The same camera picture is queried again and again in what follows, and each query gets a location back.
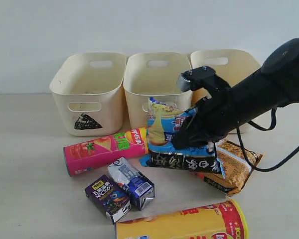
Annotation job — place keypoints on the blue instant noodle packet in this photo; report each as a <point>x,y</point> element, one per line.
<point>164,122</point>

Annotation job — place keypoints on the cream bin with triangle mark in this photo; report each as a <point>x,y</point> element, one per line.
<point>89,95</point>

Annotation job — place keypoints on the white blue milk carton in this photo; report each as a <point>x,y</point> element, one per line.
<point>139,188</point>

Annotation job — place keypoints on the purple juice carton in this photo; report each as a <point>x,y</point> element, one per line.
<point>109,198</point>

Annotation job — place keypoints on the pink chips can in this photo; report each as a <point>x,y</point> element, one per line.
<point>93,154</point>

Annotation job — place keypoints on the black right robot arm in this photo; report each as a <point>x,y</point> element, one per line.
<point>274,85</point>

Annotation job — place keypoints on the cream bin with square mark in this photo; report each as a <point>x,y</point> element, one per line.
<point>154,75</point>

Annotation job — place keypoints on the yellow chips can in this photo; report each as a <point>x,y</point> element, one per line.
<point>217,221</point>

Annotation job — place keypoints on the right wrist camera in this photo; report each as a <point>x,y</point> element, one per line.
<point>203,77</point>

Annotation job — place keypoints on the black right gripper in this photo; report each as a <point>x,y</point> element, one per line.
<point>213,119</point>

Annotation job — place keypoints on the orange instant noodle packet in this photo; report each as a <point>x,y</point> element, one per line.
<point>236,169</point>

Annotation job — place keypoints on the cream bin with circle mark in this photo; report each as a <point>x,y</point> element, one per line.
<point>232,65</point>

